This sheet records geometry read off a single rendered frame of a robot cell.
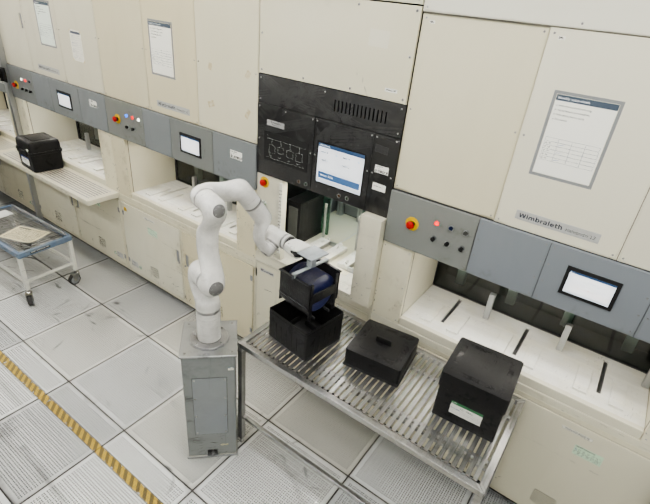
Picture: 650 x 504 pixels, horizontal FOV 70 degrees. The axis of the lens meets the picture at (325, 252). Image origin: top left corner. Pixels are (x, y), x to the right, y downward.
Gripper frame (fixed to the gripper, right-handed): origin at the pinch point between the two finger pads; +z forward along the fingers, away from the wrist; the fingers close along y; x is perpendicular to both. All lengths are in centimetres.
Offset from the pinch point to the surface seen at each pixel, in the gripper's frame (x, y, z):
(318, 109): 59, -30, -33
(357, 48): 90, -32, -14
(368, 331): -39, -19, 27
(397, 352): -39, -17, 46
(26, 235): -80, 56, -256
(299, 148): 37, -29, -43
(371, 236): 5.4, -31.7, 10.5
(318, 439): -125, -8, 13
